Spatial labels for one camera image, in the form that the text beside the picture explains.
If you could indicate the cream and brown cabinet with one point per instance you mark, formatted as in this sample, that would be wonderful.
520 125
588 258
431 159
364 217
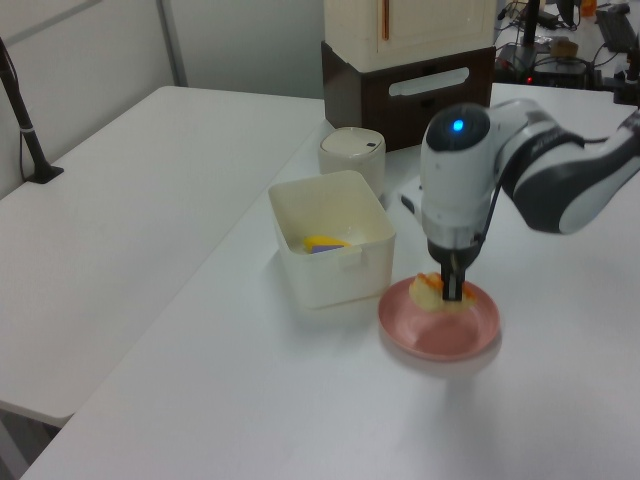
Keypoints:
410 75

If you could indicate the small cream lidded trash can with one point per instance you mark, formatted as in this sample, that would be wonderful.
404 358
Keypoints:
350 155

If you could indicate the cream plastic storage bin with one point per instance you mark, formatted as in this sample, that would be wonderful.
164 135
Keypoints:
330 270

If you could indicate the black electronic device box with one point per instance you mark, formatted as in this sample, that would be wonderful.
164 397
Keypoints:
560 75

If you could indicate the small cardboard box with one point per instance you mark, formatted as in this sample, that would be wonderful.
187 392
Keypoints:
564 47

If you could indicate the black pole camera stand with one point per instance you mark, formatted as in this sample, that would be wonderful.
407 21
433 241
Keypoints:
22 125

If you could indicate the yellow banana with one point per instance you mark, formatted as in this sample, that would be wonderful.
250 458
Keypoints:
322 241

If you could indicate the purple cube block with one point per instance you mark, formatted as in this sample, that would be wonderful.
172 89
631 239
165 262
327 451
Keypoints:
327 248

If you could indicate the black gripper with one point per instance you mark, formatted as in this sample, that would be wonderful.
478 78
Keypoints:
454 252

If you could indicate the black monitor stand pole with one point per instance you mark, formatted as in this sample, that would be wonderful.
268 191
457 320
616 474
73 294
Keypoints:
530 22

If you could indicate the black keyboard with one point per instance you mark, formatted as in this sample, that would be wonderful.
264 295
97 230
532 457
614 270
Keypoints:
617 30

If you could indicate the orange glazed bread loaf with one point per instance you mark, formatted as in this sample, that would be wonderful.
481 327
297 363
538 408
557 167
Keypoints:
425 295

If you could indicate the pink round plate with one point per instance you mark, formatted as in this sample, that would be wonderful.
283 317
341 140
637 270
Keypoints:
440 335

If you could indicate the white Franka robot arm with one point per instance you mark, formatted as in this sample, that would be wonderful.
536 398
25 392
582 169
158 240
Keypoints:
545 170

